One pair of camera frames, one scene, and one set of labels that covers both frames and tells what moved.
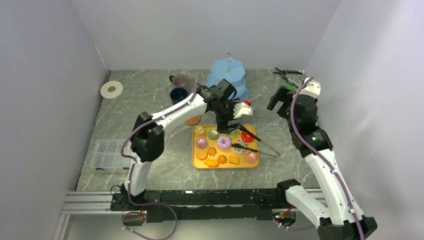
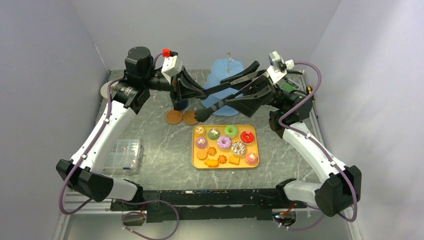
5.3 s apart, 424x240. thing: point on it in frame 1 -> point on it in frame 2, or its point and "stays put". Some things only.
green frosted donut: [234, 133] stays put
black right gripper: [282, 95] -> [254, 95]
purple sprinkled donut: [224, 142] stays put
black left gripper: [223, 126] -> [182, 86]
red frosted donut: [246, 137] stays put
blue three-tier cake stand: [231, 70] stays put
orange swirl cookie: [212, 151] stays put
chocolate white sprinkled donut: [239, 150] stays put
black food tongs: [255, 137] -> [201, 114]
